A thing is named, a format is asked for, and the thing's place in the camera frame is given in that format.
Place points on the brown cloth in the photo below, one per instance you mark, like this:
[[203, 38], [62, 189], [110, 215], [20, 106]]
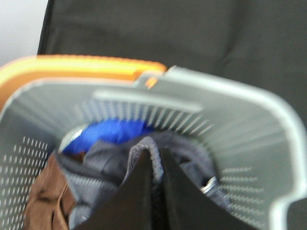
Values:
[[50, 200]]

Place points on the black table cloth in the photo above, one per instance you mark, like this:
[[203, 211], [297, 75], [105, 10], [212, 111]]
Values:
[[259, 43]]

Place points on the grey perforated laundry basket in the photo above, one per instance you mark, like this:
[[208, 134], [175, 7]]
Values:
[[258, 141]]

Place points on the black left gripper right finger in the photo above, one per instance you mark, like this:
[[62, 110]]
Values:
[[187, 207]]

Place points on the orange basket rim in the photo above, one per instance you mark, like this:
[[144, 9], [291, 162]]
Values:
[[24, 70]]

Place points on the grey microfibre towel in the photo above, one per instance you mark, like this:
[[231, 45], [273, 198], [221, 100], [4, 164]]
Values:
[[95, 178]]

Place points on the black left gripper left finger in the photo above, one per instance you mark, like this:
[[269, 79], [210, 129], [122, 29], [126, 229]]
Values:
[[130, 208]]

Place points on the blue cloth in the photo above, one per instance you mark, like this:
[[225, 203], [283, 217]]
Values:
[[114, 131]]

